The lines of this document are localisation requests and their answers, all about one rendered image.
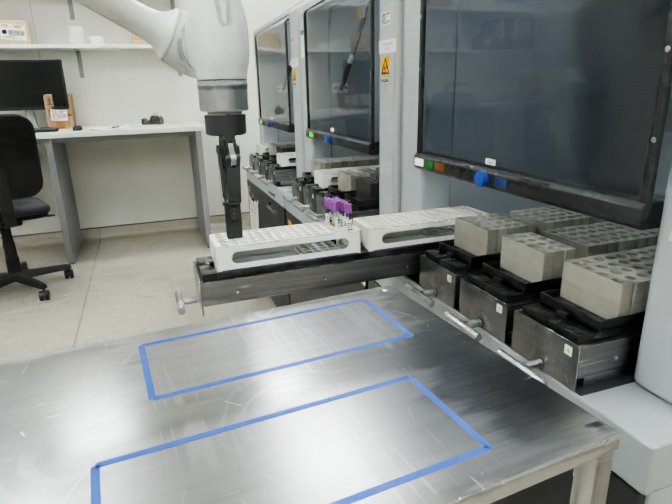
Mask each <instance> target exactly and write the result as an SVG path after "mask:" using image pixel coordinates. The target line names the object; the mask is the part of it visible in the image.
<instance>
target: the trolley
mask: <svg viewBox="0 0 672 504"><path fill-rule="evenodd" d="M620 439H621V433H620V432H618V431H617V430H615V429H614V428H612V427H610V426H609V425H607V424H606V423H604V422H603V421H601V420H600V419H598V418H596V417H595V416H593V415H592V414H590V413H589V412H587V411H585V410H584V409H582V408H581V407H579V406H578V405H576V404H575V403H573V402H571V401H570V400H568V399H567V398H565V397H564V396H562V395H560V394H559V393H557V392H556V391H554V390H553V389H551V388H550V387H548V386H546V385H545V384H543V383H542V382H540V381H539V380H537V379H535V378H534V377H532V376H531V375H529V374H528V373H526V372H525V371H523V370H521V369H520V368H518V367H517V366H515V365H514V364H512V363H511V362H509V361H507V360H506V359H504V358H503V357H501V356H500V355H498V354H496V353H495V352H493V351H492V350H490V349H489V348H487V347H486V346H484V345H482V344H481V343H479V342H478V341H476V340H475V339H473V338H471V337H470V336H468V335H467V334H465V333H464V332H462V331H461V330H459V329H457V328H456V327H454V326H453V325H451V324H450V323H448V322H446V321H445V320H443V319H442V318H440V317H439V316H437V315H436V314H434V313H432V312H431V311H429V310H428V309H426V308H425V307H423V306H421V305H420V304H418V303H417V302H415V301H414V300H412V299H411V298H409V297H407V296H406V295H404V294H403V293H401V292H400V291H398V290H396V289H395V288H393V287H392V286H390V285H386V286H381V287H376V288H371V289H366V290H361V291H356V292H351V293H346V294H341V295H336V296H331V297H326V298H321V299H316V300H311V301H306V302H301V303H296V304H291V305H285V306H280V307H275V308H270V309H265V310H260V311H255V312H250V313H245V314H240V315H235V316H230V317H225V318H220V319H215V320H210V321H205V322H200V323H195V324H190V325H185V326H180V327H175V328H170V329H165V330H160V331H155V332H150V333H145V334H139V335H134V336H129V337H124V338H119V339H114V340H109V341H104V342H99V343H94V344H89V345H84V346H79V347H74V348H69V349H64V350H59V351H54V352H49V353H44V354H39V355H34V356H29V357H24V358H19V359H14V360H9V361H4V362H0V504H491V503H493V502H496V501H498V500H500V499H503V498H505V497H507V496H510V495H512V494H514V493H517V492H519V491H522V490H524V489H526V488H529V487H531V486H533V485H536V484H538V483H540V482H543V481H545V480H547V479H550V478H552V477H554V476H557V475H559V474H562V473H564V472H566V471H569V470H571V469H573V468H575V469H574V476H573V483H572V490H571V497H570V504H605V503H606V497H607V491H608V486H609V480H610V474H611V468H612V462H613V456H614V451H616V450H618V448H619V445H620Z"/></svg>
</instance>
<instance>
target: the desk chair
mask: <svg viewBox="0 0 672 504"><path fill-rule="evenodd" d="M42 187H43V176H42V170H41V164H40V158H39V152H38V146H37V140H36V134H35V129H34V126H33V124H32V122H31V121H30V120H29V119H28V118H26V117H24V116H22V115H19V114H0V232H1V236H2V241H3V243H2V244H3V249H4V253H5V262H6V266H7V271H8V272H2V273H0V288H2V287H4V286H7V285H9V284H11V283H13V282H18V283H21V284H24V285H28V286H31V287H34V288H37V289H42V291H39V299H40V301H44V300H45V299H46V300H50V291H49V290H45V288H47V285H46V284H45V283H44V282H41V281H39V280H37V279H35V278H32V277H35V276H40V275H44V274H49V273H54V272H58V271H63V270H64V275H65V279H69V276H70V277H71V278H74V273H73V269H71V265H70V264H61V265H54V266H47V267H39V268H32V269H29V268H28V267H27V266H28V265H27V262H26V261H22V262H21V263H20V260H19V256H18V255H17V251H16V246H15V242H14V241H13V237H12V232H11V228H12V227H16V226H21V225H22V224H23V221H25V220H32V219H38V218H43V217H51V216H55V214H50V215H49V214H48V212H49V211H50V206H49V205H48V204H46V203H45V202H43V201H42V200H40V199H39V198H36V197H32V196H35V195H37V194H38V193H39V192H40V191H41V189H42Z"/></svg>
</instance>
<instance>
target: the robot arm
mask: <svg viewBox="0 0 672 504"><path fill-rule="evenodd" d="M75 1H76V2H78V3H80V4H82V5H83V6H85V7H87V8H89V9H91V10H92V11H94V12H96V13H98V14H99V15H101V16H103V17H105V18H106V19H108V20H110V21H112V22H113V23H115V24H117V25H119V26H120V27H122V28H124V29H126V30H127V31H129V32H131V33H133V34H135V35H136V36H138V37H140V38H141V39H143V40H144V41H146V42H147V43H149V44H150V45H151V46H152V47H153V49H154V50H155V52H156V55H157V58H158V59H160V60H161V61H163V62H165V63H166V64H168V65H169V66H171V67H172V68H174V69H175V70H176V71H178V72H179V73H182V74H184V75H186V76H189V77H192V78H196V79H197V88H198V98H199V108H200V111H201V112H207V115H204V119H205V130H206V134H207V135H208V136H219V145H216V153H217V154H218V163H219V169H220V177H221V186H222V196H223V198H224V202H222V203H223V206H224V211H225V223H226V235H227V238H228V239H234V238H242V237H243V230H242V217H241V204H240V203H241V202H242V198H241V175H240V161H241V156H240V147H239V145H237V144H236V139H235V136H236V135H244V134H246V132H247V128H246V114H242V111H247V110H248V109H249V107H248V83H247V71H248V66H249V36H248V27H247V20H246V16H245V12H244V8H243V5H242V2H241V0H190V1H189V5H188V10H187V12H185V11H182V10H179V9H177V8H175V9H174V10H171V11H167V12H162V11H157V10H154V9H152V8H149V7H147V6H145V5H143V4H141V3H139V2H137V1H135V0H75Z"/></svg>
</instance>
